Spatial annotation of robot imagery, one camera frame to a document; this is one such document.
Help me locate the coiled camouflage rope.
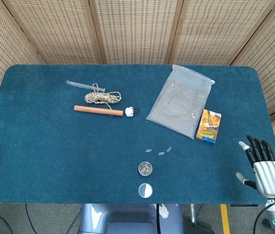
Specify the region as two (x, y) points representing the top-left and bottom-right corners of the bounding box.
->
(84, 83), (123, 110)

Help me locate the woven bamboo folding screen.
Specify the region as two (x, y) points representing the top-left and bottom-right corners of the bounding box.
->
(0, 0), (275, 169)

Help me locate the round tub of paper clips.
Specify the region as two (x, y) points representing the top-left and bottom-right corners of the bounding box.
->
(137, 161), (154, 176)

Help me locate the yellow cardboard box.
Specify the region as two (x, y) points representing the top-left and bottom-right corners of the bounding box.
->
(195, 109), (222, 145)

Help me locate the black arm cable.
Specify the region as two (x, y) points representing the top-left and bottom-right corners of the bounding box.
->
(253, 198), (275, 234)

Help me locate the brown wooden stick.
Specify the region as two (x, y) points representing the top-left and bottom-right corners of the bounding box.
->
(74, 105), (124, 118)

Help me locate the clear plastic tube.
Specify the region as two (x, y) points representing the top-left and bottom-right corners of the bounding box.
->
(66, 79), (106, 92)

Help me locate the blue floor cable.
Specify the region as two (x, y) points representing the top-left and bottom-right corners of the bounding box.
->
(24, 204), (36, 234)

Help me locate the translucent zip plastic bag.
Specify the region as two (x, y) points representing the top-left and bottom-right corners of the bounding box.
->
(146, 64), (216, 140)

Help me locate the grey robot torso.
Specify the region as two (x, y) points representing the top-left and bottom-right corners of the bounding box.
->
(78, 203), (185, 234)

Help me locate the clear round jar lid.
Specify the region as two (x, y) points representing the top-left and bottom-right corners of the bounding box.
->
(138, 183), (153, 198)

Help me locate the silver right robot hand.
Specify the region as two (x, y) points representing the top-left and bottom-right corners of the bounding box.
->
(236, 135), (275, 198)

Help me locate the white flower hair tie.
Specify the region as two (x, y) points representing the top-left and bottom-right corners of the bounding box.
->
(124, 106), (140, 119)

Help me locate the metal table leg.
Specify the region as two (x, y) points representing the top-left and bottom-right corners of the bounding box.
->
(190, 204), (199, 224)

